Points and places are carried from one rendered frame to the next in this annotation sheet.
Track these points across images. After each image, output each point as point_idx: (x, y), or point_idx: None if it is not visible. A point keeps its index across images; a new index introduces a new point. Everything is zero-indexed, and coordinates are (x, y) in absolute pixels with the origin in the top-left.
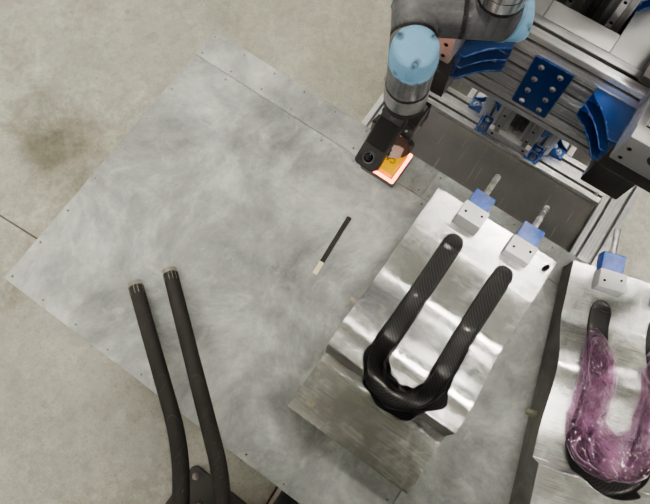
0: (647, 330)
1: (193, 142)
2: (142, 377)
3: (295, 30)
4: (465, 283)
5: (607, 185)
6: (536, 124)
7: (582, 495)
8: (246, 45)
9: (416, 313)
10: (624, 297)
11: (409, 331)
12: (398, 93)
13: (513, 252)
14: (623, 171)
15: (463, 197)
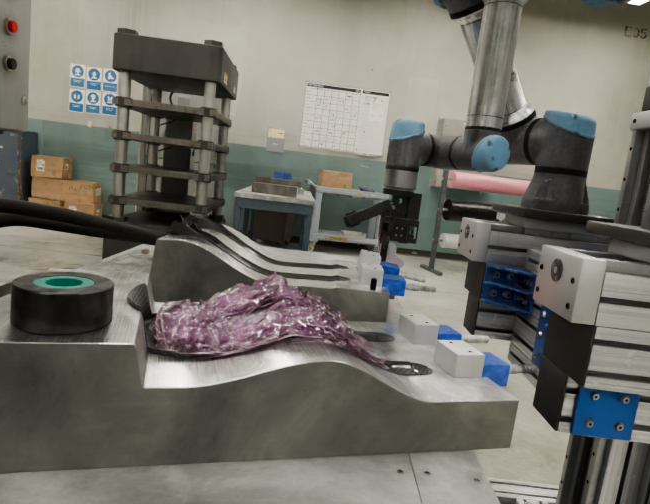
0: (399, 361)
1: (302, 257)
2: (127, 251)
3: (480, 463)
4: (310, 271)
5: (549, 399)
6: (584, 488)
7: (121, 287)
8: None
9: (258, 256)
10: (417, 347)
11: (238, 244)
12: (387, 156)
13: (363, 264)
14: (558, 352)
15: (396, 315)
